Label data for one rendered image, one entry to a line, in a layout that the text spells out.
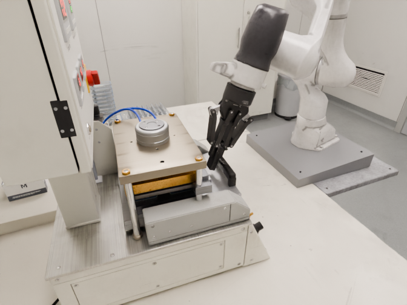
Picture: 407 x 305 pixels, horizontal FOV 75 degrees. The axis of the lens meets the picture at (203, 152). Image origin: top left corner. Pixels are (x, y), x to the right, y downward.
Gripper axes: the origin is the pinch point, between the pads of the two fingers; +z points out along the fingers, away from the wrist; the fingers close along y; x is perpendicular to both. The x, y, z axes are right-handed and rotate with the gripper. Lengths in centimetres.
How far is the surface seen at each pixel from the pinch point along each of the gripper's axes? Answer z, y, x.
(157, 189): 4.8, -17.1, -10.1
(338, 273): 16.8, 34.4, -27.0
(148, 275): 24.8, -15.5, -16.8
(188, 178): 1.3, -10.6, -10.1
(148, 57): 15, 26, 243
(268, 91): 10, 164, 208
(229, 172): 0.7, 2.3, -6.1
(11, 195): 40, -52, 30
